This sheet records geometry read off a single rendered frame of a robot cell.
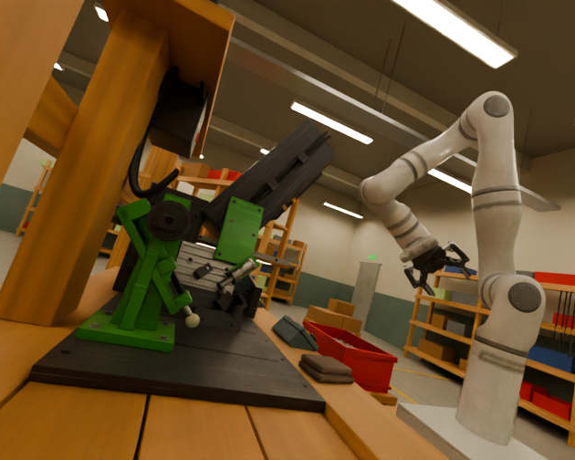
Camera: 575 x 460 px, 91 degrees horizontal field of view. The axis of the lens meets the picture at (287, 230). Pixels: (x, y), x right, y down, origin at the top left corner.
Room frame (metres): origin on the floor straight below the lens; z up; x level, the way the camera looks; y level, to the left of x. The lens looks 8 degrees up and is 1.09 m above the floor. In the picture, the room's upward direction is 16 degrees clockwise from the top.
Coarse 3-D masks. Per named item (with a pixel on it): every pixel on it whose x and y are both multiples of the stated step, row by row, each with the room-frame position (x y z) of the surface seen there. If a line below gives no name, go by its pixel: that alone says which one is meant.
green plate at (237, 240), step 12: (228, 204) 0.88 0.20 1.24; (240, 204) 0.89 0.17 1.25; (252, 204) 0.90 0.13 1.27; (228, 216) 0.87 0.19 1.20; (240, 216) 0.88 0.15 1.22; (252, 216) 0.90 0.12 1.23; (228, 228) 0.86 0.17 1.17; (240, 228) 0.88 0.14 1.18; (252, 228) 0.89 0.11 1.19; (228, 240) 0.86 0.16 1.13; (240, 240) 0.87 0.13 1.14; (252, 240) 0.88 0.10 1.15; (216, 252) 0.84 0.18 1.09; (228, 252) 0.85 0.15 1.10; (240, 252) 0.86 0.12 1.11; (252, 252) 0.88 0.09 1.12
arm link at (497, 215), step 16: (496, 192) 0.58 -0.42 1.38; (512, 192) 0.57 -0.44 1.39; (480, 208) 0.61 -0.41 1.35; (496, 208) 0.58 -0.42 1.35; (512, 208) 0.57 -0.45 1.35; (480, 224) 0.62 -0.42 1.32; (496, 224) 0.59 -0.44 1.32; (512, 224) 0.58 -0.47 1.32; (480, 240) 0.63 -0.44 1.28; (496, 240) 0.61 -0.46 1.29; (512, 240) 0.61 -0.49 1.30; (480, 256) 0.64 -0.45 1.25; (496, 256) 0.62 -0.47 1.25; (512, 256) 0.62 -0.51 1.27; (480, 272) 0.65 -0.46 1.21; (496, 272) 0.63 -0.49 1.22; (512, 272) 0.63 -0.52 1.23; (480, 288) 0.64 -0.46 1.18
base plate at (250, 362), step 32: (160, 320) 0.69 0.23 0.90; (64, 352) 0.42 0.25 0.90; (96, 352) 0.45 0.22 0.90; (128, 352) 0.48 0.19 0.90; (160, 352) 0.51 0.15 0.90; (192, 352) 0.55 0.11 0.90; (224, 352) 0.60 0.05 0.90; (256, 352) 0.66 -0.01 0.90; (64, 384) 0.38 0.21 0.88; (96, 384) 0.39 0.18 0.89; (128, 384) 0.41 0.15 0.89; (160, 384) 0.42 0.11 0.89; (192, 384) 0.43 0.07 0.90; (224, 384) 0.46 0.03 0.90; (256, 384) 0.50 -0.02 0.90; (288, 384) 0.54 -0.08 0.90
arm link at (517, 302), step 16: (496, 288) 0.58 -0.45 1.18; (512, 288) 0.56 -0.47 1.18; (528, 288) 0.55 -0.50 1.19; (496, 304) 0.58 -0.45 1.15; (512, 304) 0.56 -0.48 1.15; (528, 304) 0.55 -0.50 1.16; (544, 304) 0.56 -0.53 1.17; (496, 320) 0.57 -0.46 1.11; (512, 320) 0.56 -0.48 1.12; (528, 320) 0.56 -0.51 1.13; (480, 336) 0.60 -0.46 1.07; (496, 336) 0.57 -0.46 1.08; (512, 336) 0.56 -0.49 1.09; (528, 336) 0.56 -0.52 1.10; (512, 352) 0.56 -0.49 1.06
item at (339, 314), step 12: (336, 300) 7.28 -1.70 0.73; (312, 312) 7.10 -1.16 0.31; (324, 312) 6.67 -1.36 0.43; (336, 312) 7.25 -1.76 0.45; (348, 312) 7.38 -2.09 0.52; (324, 324) 6.64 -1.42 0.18; (336, 324) 6.80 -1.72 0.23; (348, 324) 6.94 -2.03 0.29; (360, 324) 7.08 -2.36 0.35; (360, 336) 7.10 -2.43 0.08
